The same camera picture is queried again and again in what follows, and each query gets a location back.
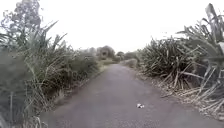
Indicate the mulch strip with dry leaves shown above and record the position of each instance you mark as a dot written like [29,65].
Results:
[186,95]
[71,90]

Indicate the distant trees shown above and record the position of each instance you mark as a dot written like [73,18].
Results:
[106,52]

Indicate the grey asphalt path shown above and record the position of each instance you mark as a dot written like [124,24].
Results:
[111,96]

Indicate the small white litter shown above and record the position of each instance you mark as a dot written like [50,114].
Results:
[140,105]

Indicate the row of grassy bushes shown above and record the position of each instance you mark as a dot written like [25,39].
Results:
[36,73]

